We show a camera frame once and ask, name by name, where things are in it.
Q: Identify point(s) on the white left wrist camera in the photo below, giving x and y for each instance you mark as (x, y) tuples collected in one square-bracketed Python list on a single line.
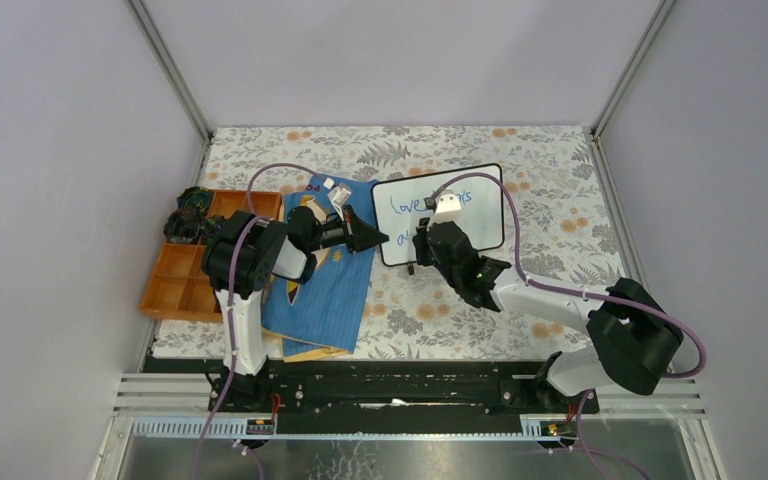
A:
[(338, 195)]

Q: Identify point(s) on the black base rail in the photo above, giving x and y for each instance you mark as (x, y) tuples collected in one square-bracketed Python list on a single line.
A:
[(393, 397)]

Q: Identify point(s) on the dark rolled fabric top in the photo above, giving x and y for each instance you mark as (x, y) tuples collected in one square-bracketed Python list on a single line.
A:
[(196, 198)]

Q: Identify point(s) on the dark rolled fabric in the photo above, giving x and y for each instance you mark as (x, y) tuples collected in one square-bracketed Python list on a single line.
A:
[(210, 227), (183, 226), (196, 198)]

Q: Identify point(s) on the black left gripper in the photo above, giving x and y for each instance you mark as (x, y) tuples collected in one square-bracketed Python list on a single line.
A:
[(358, 233)]

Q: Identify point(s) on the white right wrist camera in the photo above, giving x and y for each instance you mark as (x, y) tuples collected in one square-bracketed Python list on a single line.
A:
[(446, 208)]

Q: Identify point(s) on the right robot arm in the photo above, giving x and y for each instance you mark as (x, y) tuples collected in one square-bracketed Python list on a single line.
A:
[(631, 344)]

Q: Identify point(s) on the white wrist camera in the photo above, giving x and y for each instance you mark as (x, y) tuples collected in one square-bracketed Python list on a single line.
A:
[(446, 208), (338, 195)]

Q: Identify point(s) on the dark rolled fabric middle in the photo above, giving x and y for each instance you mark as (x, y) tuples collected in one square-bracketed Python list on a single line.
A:
[(210, 227)]

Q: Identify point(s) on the wooden compartment tray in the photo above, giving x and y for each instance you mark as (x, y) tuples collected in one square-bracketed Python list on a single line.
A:
[(177, 288)]

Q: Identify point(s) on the dark rolled fabric left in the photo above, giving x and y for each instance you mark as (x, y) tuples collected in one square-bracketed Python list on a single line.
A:
[(183, 226)]

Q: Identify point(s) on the floral tablecloth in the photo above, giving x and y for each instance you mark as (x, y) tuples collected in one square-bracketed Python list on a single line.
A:
[(567, 233)]

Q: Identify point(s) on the black framed whiteboard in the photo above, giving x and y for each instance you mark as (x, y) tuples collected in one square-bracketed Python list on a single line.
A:
[(399, 206)]

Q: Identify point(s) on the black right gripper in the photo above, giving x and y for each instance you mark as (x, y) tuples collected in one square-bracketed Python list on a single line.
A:
[(420, 241)]

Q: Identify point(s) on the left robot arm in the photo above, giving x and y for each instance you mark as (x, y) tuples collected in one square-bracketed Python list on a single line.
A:
[(248, 251)]

